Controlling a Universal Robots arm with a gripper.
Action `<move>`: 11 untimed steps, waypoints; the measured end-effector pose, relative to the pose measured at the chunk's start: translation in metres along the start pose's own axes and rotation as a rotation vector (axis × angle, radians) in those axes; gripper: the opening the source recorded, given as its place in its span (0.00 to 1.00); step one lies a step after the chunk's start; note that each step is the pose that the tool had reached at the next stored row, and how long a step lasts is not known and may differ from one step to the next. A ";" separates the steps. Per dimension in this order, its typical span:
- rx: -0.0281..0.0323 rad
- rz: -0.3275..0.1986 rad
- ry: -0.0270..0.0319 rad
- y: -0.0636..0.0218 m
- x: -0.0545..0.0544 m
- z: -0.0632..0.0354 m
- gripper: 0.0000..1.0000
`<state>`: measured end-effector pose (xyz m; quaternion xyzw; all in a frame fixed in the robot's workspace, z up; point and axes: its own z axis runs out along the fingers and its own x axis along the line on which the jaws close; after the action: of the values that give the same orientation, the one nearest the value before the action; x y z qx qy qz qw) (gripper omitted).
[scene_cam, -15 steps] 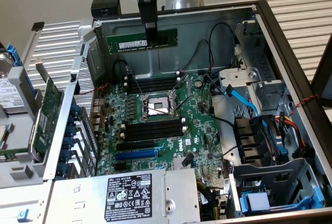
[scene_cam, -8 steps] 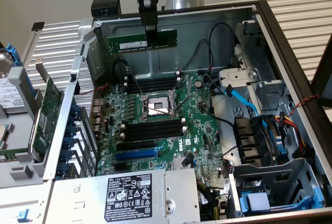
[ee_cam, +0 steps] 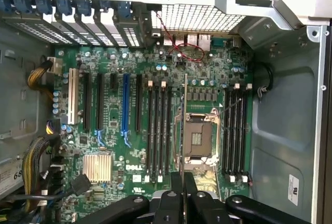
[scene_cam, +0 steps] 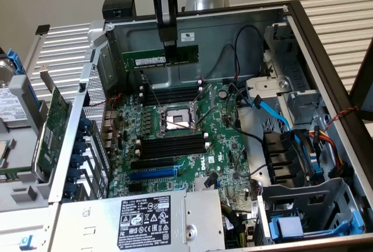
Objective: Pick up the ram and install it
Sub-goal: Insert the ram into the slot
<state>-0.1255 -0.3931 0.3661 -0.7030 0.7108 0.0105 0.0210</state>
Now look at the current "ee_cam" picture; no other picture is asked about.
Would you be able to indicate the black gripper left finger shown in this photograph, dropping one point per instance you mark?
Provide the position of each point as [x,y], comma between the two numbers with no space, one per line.
[176,182]

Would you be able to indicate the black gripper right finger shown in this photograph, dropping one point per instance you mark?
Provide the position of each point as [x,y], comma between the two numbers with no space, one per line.
[190,182]

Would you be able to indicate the black RAM slot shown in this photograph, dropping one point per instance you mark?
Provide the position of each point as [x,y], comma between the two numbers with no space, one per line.
[246,130]
[163,130]
[234,130]
[156,130]
[240,130]
[149,130]
[169,130]
[227,130]

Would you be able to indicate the metal socket cover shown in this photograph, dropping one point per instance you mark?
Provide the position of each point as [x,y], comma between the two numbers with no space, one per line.
[207,182]

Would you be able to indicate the CPU socket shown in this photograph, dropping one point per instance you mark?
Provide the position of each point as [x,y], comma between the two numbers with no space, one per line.
[199,136]

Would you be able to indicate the green Dell motherboard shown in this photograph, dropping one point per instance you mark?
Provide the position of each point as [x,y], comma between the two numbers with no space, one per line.
[116,145]

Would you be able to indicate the silver finned heat sink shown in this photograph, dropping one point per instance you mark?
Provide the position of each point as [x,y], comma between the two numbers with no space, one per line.
[97,168]

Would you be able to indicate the thin metal locking lever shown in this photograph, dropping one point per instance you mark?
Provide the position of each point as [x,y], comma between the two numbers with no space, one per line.
[230,106]

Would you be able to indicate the long black expansion slot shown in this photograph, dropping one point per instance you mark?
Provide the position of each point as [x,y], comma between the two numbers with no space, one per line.
[139,99]
[100,99]
[87,99]

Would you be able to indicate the blue expansion slot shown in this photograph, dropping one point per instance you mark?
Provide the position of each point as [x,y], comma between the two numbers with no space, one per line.
[126,99]

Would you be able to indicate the grey metal PC case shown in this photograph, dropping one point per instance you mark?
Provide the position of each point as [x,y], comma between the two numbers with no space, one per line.
[285,130]

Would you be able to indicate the short black expansion slot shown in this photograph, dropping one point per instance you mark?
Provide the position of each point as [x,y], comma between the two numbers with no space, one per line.
[113,81]

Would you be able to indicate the white expansion slot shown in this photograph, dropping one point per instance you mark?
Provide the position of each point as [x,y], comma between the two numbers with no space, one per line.
[73,97]

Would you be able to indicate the silver power supply unit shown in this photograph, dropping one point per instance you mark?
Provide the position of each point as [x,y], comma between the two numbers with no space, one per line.
[10,177]

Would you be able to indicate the blue card retention clip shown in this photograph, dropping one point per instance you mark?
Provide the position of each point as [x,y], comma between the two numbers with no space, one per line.
[43,5]
[64,6]
[22,4]
[84,7]
[5,3]
[124,10]

